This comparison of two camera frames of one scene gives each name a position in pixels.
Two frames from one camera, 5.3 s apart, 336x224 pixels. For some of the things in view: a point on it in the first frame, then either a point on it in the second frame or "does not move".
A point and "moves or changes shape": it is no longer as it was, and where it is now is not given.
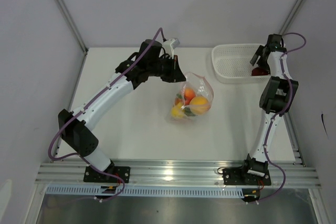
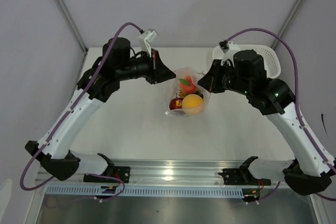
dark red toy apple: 259,71 moves or changes shape
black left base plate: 91,174 does not move
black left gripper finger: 178,74 → 160,72
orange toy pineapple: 186,109 → 180,94
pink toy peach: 189,94 → 187,86
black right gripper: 259,53 → 210,81
